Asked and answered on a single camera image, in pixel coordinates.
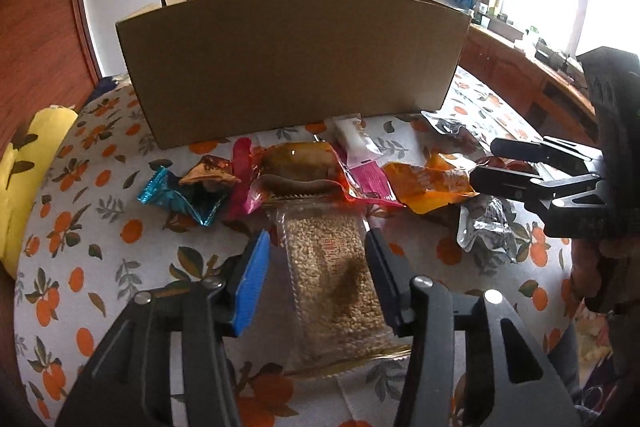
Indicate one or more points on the blue candy packet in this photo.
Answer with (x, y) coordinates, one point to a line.
(165, 197)

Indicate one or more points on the white snack packet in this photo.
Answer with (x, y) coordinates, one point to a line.
(352, 134)

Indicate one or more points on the brown cardboard box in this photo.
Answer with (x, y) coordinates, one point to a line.
(290, 57)

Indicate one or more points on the yellow plush toy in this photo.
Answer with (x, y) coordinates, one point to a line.
(20, 187)

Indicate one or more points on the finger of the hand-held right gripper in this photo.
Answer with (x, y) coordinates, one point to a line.
(520, 149)
(500, 182)

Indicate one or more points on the magenta snack packet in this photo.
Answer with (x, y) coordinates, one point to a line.
(372, 182)

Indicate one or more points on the brown wooden panel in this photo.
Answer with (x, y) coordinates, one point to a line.
(40, 7)

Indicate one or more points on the clear orange packet brown food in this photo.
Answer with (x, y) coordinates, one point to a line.
(300, 162)

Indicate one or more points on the wooden cabinet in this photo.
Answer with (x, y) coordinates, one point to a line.
(505, 67)

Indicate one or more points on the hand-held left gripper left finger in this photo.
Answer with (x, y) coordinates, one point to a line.
(252, 282)

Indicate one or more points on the person's right hand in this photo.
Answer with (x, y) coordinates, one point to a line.
(582, 277)

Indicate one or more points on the silver foil packet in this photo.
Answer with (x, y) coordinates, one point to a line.
(487, 227)

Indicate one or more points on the orange fruit print blanket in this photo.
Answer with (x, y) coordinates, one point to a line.
(100, 232)

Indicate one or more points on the orange snack packet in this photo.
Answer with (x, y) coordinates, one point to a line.
(425, 182)

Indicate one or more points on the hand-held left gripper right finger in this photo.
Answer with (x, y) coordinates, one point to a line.
(380, 272)

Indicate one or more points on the clear silver packet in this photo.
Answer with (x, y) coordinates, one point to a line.
(445, 124)

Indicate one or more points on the dark box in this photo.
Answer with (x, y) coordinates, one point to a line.
(552, 54)

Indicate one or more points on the purple floral cloth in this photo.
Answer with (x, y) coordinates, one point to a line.
(592, 337)

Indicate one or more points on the brown orange candy packet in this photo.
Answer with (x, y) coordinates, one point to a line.
(210, 169)

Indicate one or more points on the pink snack packet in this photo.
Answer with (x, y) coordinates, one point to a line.
(240, 159)

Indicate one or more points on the clear grain bar packet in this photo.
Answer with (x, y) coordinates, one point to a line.
(325, 267)

